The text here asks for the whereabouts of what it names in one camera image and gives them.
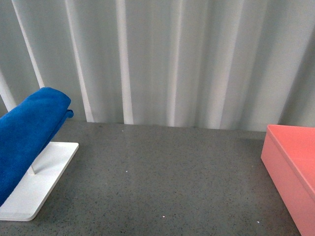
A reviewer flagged blue microfiber cloth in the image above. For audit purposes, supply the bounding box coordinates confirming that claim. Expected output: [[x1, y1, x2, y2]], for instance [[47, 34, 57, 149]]
[[0, 87, 74, 204]]

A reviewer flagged white towel rack stand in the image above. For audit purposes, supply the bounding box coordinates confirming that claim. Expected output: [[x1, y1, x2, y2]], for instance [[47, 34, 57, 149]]
[[0, 142, 79, 221]]

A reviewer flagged pink plastic box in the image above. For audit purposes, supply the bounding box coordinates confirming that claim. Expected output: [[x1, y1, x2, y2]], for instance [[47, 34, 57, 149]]
[[261, 124, 315, 236]]

